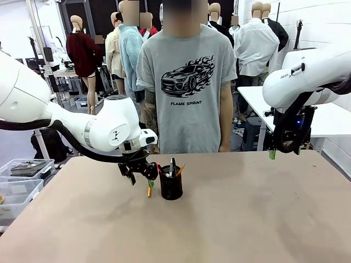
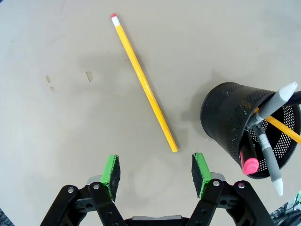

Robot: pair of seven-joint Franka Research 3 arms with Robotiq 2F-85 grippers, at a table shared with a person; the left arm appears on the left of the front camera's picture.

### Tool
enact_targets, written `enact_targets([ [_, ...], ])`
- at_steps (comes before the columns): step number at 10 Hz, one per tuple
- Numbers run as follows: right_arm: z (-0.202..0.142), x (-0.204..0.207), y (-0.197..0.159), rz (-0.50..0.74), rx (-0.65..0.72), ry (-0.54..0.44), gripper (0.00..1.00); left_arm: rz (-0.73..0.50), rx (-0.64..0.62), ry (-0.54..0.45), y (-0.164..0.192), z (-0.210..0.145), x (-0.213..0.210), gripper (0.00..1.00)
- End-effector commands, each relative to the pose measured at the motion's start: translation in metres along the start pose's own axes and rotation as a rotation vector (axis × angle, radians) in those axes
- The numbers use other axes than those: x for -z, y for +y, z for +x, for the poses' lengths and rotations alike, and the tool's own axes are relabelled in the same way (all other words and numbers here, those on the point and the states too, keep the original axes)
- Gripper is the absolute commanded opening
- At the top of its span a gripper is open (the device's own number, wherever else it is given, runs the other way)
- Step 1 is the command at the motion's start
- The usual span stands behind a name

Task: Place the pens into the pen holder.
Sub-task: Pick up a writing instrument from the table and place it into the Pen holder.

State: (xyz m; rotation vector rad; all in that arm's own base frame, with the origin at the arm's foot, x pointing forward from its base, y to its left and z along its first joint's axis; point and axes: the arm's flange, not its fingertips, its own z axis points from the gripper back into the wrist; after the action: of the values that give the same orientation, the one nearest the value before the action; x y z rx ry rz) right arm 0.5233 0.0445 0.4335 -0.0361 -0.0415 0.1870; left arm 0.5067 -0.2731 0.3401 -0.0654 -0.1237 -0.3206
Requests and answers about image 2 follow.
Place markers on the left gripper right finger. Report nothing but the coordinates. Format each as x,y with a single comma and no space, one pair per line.
200,174

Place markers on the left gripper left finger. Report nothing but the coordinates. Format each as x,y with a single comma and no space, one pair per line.
110,174

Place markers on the black marker with pink cap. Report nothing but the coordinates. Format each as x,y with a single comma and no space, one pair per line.
250,166

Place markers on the grey pen with white cap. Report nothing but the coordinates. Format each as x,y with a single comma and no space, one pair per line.
272,164
272,103

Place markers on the black pen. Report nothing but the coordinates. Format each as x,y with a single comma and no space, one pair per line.
295,99

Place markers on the black mesh pen holder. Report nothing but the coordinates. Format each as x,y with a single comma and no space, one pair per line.
223,113

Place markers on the yellow pencil with pink eraser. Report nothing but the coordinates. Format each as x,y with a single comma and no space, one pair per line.
143,82

